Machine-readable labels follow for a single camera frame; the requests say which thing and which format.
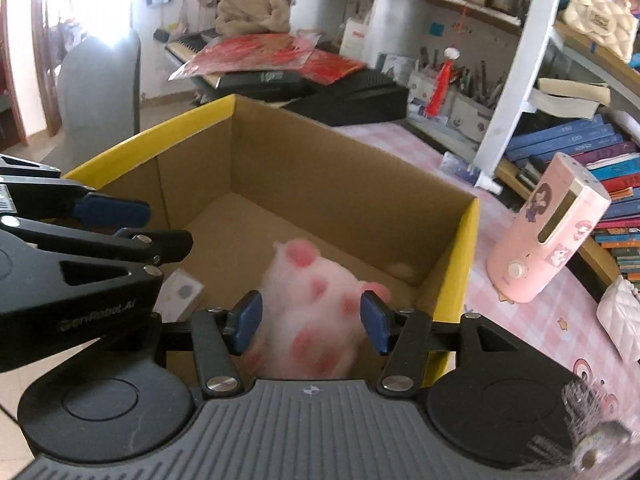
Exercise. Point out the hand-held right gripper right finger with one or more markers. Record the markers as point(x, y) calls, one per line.
point(375, 322)

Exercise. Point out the white quilted handbag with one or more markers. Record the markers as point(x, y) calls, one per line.
point(622, 315)

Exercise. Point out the white bookshelf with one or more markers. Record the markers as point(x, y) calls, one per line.
point(520, 85)

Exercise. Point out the stack of white booklets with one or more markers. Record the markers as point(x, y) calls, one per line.
point(570, 97)

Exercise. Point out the white pink paw plush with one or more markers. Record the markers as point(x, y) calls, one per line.
point(320, 310)

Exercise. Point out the black flat bag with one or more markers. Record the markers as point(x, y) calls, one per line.
point(265, 85)

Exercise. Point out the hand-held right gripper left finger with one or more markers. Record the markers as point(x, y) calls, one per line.
point(247, 317)

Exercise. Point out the red tassel ornament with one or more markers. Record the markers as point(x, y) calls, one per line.
point(442, 85)

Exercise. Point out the blue patterned packet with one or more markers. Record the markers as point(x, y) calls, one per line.
point(457, 167)

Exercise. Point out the small white box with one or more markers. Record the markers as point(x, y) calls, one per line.
point(182, 290)

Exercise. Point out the yellow cardboard box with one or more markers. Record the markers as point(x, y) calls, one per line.
point(325, 185)

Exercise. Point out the black ribbed case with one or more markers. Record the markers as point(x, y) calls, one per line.
point(360, 95)

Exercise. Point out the electronic keyboard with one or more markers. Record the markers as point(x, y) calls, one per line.
point(182, 45)

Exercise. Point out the grey chair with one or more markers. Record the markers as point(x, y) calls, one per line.
point(100, 100)

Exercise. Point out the grey fluffy charm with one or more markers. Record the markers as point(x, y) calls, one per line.
point(595, 435)

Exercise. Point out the row of books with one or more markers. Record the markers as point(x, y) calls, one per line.
point(575, 140)

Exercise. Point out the pink checkered cartoon desk mat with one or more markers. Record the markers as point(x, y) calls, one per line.
point(525, 330)

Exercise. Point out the white glue tube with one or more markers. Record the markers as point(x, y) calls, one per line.
point(487, 182)

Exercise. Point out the pink sticker-covered humidifier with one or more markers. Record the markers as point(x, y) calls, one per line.
point(545, 240)

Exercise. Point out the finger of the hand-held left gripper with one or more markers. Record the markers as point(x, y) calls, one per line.
point(112, 210)
point(100, 245)

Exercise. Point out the beige plush cloth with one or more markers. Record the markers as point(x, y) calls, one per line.
point(250, 15)

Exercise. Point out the white paper bag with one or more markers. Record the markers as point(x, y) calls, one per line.
point(356, 37)

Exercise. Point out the white pen holder with pens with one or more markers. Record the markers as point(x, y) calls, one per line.
point(470, 115)

